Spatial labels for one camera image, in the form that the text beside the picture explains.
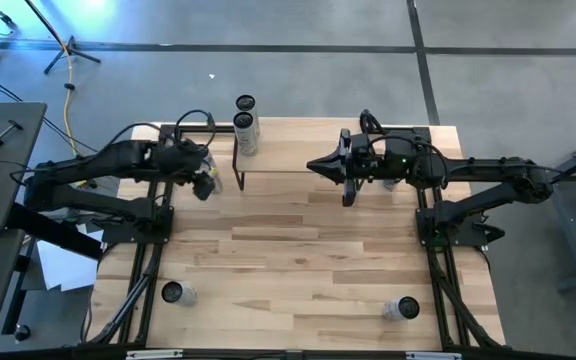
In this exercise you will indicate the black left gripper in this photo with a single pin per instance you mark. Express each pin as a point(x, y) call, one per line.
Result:
point(190, 160)

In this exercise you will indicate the wooden shelf black metal frame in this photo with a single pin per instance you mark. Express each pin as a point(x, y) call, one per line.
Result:
point(288, 150)

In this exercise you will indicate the black desk leg bar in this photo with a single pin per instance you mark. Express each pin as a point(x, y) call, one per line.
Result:
point(53, 232)

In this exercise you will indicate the grey metal stand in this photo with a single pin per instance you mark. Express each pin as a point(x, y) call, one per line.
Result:
point(573, 235)

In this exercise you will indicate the black castor wheel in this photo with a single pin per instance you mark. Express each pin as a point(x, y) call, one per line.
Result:
point(21, 332)

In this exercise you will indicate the black tripod stand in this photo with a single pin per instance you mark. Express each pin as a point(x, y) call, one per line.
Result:
point(70, 47)

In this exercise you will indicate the white Celsius can black top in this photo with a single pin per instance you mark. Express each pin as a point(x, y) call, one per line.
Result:
point(182, 294)
point(395, 310)
point(246, 140)
point(245, 102)

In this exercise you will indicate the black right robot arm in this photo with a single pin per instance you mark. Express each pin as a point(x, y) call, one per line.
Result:
point(493, 167)

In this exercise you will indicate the silver metal bracket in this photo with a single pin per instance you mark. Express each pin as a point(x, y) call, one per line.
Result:
point(433, 356)
point(154, 354)

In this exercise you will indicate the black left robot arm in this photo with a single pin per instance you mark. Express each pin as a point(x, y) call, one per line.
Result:
point(118, 155)

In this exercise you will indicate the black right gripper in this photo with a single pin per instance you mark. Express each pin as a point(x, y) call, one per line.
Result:
point(368, 160)

